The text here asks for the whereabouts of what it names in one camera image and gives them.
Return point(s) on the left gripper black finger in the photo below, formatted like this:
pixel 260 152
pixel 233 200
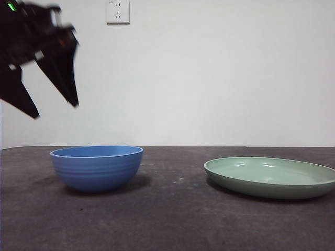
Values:
pixel 18 94
pixel 62 75

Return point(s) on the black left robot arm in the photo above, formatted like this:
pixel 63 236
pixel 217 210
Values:
pixel 21 31

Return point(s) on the pale green plate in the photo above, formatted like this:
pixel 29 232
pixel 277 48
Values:
pixel 261 189

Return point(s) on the white wall socket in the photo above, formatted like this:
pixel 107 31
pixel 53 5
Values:
pixel 118 13

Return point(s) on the blue ribbed bowl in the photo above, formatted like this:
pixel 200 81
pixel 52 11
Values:
pixel 96 172

